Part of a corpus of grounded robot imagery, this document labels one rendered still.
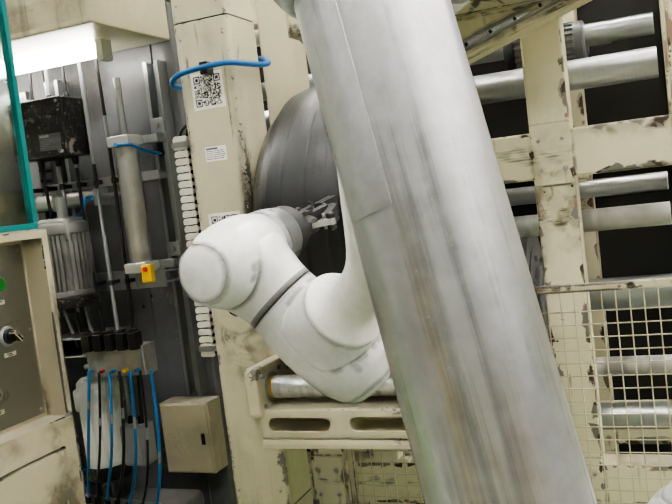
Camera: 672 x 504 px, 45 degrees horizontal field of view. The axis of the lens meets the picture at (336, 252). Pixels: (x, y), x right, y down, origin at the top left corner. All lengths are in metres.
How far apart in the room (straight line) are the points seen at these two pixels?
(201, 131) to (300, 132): 0.32
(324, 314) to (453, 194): 0.50
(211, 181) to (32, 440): 0.61
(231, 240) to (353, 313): 0.17
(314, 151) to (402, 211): 0.96
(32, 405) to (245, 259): 0.83
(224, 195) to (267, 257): 0.72
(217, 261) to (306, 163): 0.50
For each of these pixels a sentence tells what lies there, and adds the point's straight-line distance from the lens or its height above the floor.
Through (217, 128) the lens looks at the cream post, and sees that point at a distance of 1.72.
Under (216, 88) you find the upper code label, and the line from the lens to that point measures 1.72.
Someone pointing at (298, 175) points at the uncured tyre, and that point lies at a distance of 1.42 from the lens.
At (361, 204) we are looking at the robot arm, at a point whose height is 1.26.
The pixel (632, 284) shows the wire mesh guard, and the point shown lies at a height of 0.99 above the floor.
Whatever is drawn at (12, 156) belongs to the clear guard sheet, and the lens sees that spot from 1.69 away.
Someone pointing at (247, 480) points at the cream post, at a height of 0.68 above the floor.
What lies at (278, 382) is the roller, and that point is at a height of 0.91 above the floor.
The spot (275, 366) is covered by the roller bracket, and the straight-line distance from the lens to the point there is 1.68.
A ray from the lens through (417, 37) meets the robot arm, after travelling 0.51.
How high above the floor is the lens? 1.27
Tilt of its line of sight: 4 degrees down
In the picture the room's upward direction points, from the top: 7 degrees counter-clockwise
